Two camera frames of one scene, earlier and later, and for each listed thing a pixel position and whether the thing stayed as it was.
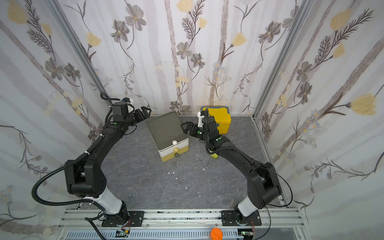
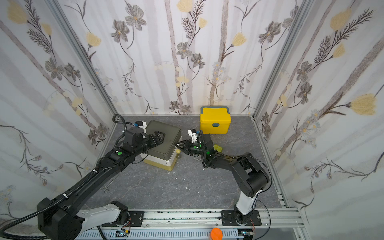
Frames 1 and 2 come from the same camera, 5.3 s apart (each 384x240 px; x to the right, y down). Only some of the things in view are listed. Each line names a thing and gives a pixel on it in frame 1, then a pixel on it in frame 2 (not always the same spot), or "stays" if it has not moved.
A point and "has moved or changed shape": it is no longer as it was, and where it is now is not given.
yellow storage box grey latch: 222,116 stays
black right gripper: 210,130 -> 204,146
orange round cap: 216,234 stays
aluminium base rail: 276,224 stays
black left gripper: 145,115 -> 160,141
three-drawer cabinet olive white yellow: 170,135 has moved or changed shape
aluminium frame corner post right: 277,71 stays
